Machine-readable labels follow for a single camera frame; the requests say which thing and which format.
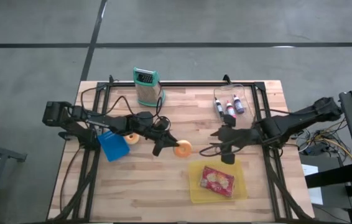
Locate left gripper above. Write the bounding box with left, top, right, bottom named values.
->
left=132, top=111, right=180, bottom=156

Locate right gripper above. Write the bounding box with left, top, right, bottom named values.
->
left=210, top=114, right=262, bottom=165

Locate orange toy donut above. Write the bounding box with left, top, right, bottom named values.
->
left=123, top=133, right=141, bottom=146
left=173, top=139, right=193, bottom=158

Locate red food colour bottle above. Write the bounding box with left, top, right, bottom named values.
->
left=225, top=100, right=237, bottom=118

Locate black food colour bottle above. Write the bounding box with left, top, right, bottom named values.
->
left=215, top=96, right=225, bottom=116

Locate violet food colour bottle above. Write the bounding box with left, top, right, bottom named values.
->
left=233, top=94, right=245, bottom=115

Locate red snack packet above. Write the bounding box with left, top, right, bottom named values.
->
left=199, top=166, right=236, bottom=198

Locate clear plastic container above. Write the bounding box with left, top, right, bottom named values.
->
left=213, top=83, right=257, bottom=131

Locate teal steel box grater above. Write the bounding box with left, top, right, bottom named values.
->
left=132, top=66, right=167, bottom=108

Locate blue plastic basket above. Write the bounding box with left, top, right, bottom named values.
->
left=97, top=130, right=131, bottom=162

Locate yellow plastic bin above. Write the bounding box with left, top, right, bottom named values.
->
left=188, top=159, right=248, bottom=205

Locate black flat bar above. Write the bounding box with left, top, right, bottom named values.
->
left=305, top=162, right=352, bottom=189

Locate grey metal stand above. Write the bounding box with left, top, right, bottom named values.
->
left=0, top=136, right=28, bottom=224

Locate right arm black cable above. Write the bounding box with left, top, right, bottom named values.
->
left=199, top=141, right=245, bottom=157

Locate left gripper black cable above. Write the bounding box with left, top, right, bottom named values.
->
left=101, top=95, right=173, bottom=133

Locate black aluminium table frame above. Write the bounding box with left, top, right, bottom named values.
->
left=51, top=74, right=313, bottom=224

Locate thin black cable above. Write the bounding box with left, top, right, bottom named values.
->
left=80, top=79, right=116, bottom=108

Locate yellow floor cable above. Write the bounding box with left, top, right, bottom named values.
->
left=306, top=133, right=352, bottom=164

